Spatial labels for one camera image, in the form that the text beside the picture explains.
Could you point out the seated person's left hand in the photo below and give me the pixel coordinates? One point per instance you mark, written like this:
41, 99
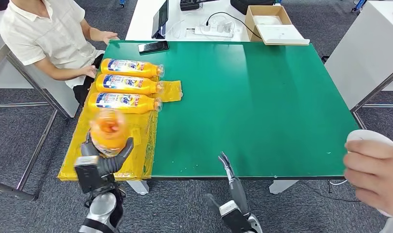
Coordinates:
110, 36

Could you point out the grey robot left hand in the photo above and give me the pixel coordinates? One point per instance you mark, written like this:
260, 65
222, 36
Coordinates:
109, 162

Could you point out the seated person's right hand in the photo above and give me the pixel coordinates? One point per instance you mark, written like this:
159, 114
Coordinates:
88, 71

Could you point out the operator's hand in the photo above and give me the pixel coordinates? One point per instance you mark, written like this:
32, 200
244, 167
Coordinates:
376, 177

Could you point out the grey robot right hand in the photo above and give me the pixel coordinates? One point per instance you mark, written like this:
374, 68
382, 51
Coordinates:
240, 196

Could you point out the orange detergent bottle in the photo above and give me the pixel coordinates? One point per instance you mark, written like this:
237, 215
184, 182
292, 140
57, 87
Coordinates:
129, 89
125, 107
132, 72
109, 132

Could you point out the white round handheld device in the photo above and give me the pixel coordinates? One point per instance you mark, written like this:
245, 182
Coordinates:
367, 135

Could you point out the black smartphone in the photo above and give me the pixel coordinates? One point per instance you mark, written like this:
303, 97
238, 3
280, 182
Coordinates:
153, 47

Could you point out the seated person's right forearm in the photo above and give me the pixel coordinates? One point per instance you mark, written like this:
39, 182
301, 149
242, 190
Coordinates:
58, 72

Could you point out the seated person's left forearm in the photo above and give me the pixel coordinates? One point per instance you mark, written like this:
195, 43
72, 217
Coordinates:
93, 33

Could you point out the white table foot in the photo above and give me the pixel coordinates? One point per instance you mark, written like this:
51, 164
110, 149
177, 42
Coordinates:
138, 188
281, 186

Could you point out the yellow taped cardboard sheet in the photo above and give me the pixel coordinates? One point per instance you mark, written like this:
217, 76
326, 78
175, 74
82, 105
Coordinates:
142, 141

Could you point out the white cabinet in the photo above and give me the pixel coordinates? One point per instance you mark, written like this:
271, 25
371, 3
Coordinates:
55, 93
367, 48

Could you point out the pale grey panel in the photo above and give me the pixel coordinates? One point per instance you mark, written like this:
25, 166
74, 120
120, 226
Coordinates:
392, 226

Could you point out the black tablet on stand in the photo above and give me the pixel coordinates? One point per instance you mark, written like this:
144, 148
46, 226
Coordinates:
160, 19

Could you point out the stainless steel table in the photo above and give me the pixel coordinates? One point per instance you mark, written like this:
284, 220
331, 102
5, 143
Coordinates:
32, 80

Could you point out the seated person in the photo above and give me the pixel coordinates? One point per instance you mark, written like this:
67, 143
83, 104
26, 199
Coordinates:
42, 32

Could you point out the black radio device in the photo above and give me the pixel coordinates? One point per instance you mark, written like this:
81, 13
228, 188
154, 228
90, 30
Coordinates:
188, 4

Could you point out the white power adapter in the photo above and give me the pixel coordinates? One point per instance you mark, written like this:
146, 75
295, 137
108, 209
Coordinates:
206, 28
220, 28
228, 26

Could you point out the white power strip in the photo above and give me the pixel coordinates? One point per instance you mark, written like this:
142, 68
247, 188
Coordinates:
214, 33

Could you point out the brown cardboard box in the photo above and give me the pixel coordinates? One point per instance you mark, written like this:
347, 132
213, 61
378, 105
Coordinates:
250, 27

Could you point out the black carrying case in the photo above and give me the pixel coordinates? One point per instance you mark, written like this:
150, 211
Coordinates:
251, 4

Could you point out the white rounded device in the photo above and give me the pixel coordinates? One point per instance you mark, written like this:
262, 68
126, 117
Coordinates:
267, 20

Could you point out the white flat box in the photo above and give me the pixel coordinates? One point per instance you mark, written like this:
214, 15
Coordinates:
280, 33

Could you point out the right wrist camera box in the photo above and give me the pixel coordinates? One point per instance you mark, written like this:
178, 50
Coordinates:
232, 218

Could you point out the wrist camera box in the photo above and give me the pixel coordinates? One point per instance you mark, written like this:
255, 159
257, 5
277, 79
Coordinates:
87, 175
232, 218

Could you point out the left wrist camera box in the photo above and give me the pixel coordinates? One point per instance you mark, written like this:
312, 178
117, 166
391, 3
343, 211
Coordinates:
87, 175

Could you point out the steel table frame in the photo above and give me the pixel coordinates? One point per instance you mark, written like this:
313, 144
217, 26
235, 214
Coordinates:
378, 86

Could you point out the blue metal frame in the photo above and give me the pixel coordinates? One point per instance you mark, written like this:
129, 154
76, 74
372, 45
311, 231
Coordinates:
358, 4

